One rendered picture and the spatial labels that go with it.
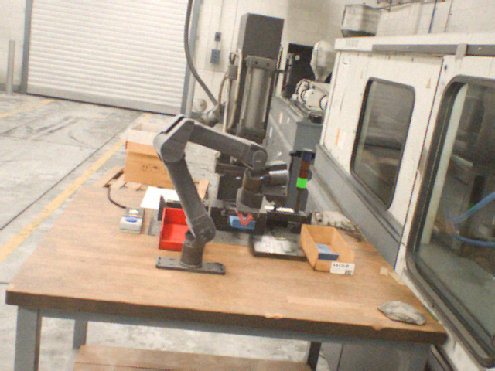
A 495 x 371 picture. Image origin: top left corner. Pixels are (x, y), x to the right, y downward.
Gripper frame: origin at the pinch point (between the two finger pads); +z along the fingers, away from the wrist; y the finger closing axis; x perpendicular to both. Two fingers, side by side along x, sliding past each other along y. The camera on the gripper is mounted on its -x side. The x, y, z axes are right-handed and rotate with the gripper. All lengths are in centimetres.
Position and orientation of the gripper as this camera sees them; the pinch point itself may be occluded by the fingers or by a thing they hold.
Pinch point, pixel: (244, 222)
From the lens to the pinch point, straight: 171.9
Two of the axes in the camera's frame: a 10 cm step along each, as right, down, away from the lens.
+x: -9.9, -1.3, -0.9
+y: 0.1, -6.4, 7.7
